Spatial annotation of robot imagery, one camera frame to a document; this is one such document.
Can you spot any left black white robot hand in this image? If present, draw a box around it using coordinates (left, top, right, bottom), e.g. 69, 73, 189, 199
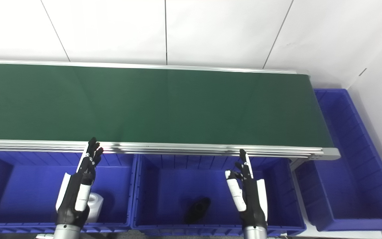
56, 137, 104, 229

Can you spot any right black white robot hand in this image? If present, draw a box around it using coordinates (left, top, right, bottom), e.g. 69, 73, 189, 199
225, 149, 268, 229

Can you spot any white cylindrical part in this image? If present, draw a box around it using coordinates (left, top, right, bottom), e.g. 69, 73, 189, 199
87, 193, 104, 223

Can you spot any blue plastic bin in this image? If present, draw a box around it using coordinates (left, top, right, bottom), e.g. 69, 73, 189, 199
131, 153, 307, 236
295, 88, 382, 232
0, 150, 138, 233

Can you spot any black flange part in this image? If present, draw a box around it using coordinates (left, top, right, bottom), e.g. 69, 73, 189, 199
184, 197, 211, 224

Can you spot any green conveyor belt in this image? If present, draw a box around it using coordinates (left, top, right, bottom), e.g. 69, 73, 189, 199
0, 60, 341, 173
0, 63, 335, 148

